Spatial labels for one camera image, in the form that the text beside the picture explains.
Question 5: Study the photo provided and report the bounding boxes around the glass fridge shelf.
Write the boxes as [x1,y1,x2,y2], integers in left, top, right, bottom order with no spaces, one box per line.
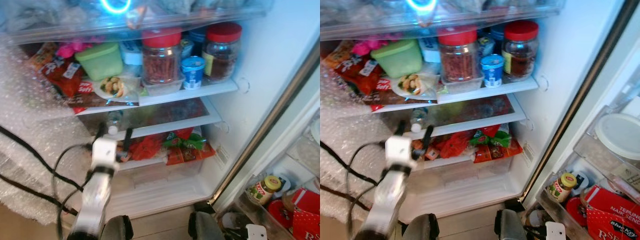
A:
[395,94,527,138]
[80,97,223,138]

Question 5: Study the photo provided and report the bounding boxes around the white fridge shelf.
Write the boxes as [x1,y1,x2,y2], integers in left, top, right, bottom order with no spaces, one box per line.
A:
[372,77,540,113]
[75,80,240,116]

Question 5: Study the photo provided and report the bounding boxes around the white fridge door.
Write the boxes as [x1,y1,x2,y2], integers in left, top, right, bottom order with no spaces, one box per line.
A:
[520,0,640,240]
[207,45,321,240]

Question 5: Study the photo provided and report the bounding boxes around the clear plastic fridge drawer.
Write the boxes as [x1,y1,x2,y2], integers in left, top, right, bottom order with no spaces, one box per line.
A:
[320,0,568,42]
[0,0,274,45]

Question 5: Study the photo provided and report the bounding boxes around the white fridge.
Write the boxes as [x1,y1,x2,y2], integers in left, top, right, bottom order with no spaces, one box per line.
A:
[320,0,626,221]
[0,0,321,221]

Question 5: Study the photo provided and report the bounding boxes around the red crinkled packet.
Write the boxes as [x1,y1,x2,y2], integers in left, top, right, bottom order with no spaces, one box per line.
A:
[131,134,166,161]
[435,131,473,158]

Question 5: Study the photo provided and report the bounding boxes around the food picture packet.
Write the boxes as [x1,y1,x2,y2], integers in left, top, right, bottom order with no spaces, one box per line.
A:
[391,72,440,101]
[92,75,141,103]

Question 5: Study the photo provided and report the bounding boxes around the clear crisper drawer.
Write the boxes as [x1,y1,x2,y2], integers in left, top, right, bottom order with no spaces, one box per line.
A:
[417,155,516,193]
[117,157,206,196]

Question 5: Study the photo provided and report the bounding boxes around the clear bubble wrap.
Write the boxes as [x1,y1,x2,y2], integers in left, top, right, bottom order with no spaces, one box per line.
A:
[320,50,401,223]
[0,45,101,226]

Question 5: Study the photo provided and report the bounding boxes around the green packet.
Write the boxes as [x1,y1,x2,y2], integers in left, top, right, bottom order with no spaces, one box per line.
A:
[469,127,511,147]
[162,131,206,151]

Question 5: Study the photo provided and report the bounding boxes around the clear plastic box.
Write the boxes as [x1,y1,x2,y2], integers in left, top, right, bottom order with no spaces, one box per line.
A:
[142,77,186,97]
[441,75,485,94]

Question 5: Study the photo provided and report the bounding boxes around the orange red packet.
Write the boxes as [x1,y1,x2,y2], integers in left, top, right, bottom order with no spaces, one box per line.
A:
[166,145,217,166]
[472,140,523,163]

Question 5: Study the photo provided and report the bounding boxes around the red snack packet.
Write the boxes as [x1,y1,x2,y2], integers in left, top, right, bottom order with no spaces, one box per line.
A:
[322,40,396,112]
[30,42,96,113]

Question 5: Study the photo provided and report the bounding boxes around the green plastic container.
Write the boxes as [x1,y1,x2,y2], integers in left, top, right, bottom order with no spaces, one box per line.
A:
[75,42,124,82]
[371,39,423,79]

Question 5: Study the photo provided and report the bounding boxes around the white blue packet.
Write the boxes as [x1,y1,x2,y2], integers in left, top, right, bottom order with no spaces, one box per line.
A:
[120,40,143,66]
[419,37,442,63]

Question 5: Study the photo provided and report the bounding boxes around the red lid jar red flakes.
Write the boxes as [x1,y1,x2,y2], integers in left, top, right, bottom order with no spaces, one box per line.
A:
[141,27,182,86]
[437,25,480,83]

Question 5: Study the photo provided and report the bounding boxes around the pink wrapper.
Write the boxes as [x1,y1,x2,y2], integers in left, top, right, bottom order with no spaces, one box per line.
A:
[56,40,93,58]
[352,39,396,57]

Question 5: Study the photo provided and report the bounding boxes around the dark left robot leg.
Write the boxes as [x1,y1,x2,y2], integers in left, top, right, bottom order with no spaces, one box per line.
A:
[402,213,440,240]
[102,215,133,240]

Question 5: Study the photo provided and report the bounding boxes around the dark robot leg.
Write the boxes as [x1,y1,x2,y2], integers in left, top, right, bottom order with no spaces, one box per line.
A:
[402,213,440,240]
[494,209,531,240]
[102,215,133,240]
[188,211,226,240]

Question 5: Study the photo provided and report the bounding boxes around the blue white cup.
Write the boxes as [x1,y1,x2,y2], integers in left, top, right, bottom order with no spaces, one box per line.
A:
[481,54,504,88]
[181,56,206,90]

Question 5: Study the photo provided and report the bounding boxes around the dark right robot leg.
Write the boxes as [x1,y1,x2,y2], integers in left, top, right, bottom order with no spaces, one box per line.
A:
[494,209,531,240]
[188,211,226,240]

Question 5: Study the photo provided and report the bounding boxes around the red carton box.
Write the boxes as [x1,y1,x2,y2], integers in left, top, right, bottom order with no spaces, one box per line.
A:
[585,185,640,240]
[290,187,321,240]

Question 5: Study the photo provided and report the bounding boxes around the red lid jar dark content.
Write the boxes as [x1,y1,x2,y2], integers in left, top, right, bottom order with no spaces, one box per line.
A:
[202,21,243,83]
[501,20,541,82]

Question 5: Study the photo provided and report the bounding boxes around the yellow lid jar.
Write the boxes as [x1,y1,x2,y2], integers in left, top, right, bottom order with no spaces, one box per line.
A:
[547,172,578,203]
[248,175,282,206]

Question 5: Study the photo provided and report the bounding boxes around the red round lid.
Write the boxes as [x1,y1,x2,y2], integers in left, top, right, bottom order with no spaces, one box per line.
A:
[566,196,591,226]
[267,200,296,228]

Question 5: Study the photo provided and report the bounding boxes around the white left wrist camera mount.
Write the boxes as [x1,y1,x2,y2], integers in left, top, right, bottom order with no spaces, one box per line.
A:
[91,139,119,171]
[385,136,417,168]

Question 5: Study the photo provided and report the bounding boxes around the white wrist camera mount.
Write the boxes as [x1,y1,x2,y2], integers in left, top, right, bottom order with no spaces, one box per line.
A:
[545,221,567,240]
[385,136,417,168]
[246,224,266,240]
[91,139,119,171]

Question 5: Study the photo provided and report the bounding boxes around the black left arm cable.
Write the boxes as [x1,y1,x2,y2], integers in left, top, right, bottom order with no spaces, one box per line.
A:
[51,142,96,240]
[346,140,388,236]

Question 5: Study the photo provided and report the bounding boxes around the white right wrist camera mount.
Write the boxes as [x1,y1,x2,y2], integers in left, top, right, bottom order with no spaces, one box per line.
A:
[246,224,266,240]
[545,221,567,240]

